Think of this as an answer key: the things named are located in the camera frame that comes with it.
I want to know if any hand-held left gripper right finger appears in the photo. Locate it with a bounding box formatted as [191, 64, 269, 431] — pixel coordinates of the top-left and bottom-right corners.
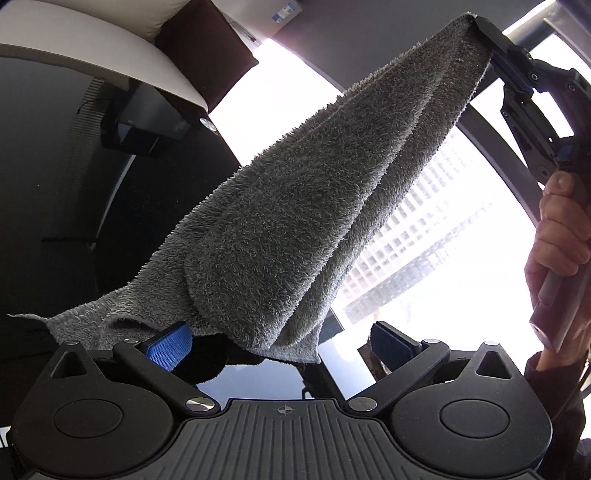
[342, 320, 522, 416]

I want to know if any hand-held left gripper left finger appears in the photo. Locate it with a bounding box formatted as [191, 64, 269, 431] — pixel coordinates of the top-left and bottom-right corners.
[46, 322, 221, 418]

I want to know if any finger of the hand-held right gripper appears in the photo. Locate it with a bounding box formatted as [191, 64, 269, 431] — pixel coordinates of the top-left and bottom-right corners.
[492, 56, 563, 184]
[472, 15, 535, 71]

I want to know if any grey towel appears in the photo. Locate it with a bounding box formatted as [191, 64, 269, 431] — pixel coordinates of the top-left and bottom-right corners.
[7, 13, 492, 365]

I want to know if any person's right forearm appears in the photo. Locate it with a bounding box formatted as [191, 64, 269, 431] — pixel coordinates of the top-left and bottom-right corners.
[524, 350, 591, 444]

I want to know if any person's right hand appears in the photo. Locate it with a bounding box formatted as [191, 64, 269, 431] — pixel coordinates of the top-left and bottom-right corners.
[524, 170, 591, 372]

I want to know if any high-rise building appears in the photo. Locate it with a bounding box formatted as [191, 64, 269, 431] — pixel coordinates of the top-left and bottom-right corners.
[344, 134, 541, 324]

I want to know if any beige and brown sofa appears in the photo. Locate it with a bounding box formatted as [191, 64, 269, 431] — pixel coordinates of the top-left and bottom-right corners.
[0, 0, 259, 114]

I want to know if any grey window frame post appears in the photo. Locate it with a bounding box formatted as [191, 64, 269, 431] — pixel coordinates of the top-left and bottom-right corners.
[462, 104, 546, 227]

